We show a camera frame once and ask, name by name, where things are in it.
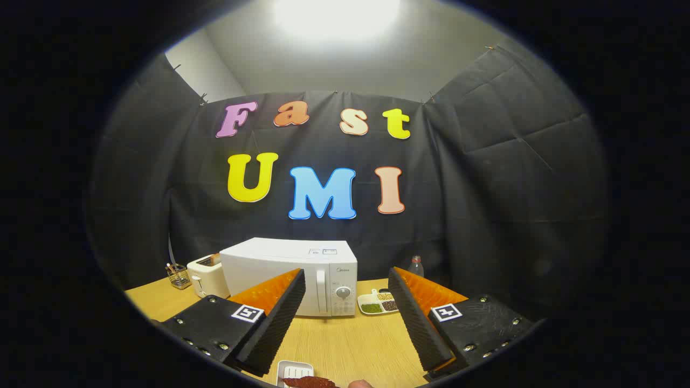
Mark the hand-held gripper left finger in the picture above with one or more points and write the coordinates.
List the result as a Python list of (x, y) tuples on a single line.
[(280, 323)]

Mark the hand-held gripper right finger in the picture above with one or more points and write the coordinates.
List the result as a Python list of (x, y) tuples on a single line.
[(415, 323)]

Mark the white toaster oven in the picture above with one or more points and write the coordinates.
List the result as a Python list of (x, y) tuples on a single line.
[(280, 258)]

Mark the dark red meat slice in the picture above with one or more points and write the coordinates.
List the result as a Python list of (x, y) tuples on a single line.
[(312, 382)]

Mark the cream bread toaster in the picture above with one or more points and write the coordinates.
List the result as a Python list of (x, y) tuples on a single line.
[(207, 277)]

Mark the white divided bean dish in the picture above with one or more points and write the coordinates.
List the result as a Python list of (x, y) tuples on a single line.
[(372, 308)]

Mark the small white tray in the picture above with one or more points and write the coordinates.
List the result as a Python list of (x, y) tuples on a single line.
[(294, 369)]

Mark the clear plastic water bottle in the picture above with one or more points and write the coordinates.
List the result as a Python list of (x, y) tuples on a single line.
[(415, 268)]

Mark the brown toast slice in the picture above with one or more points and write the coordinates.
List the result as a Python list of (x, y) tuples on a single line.
[(215, 258)]

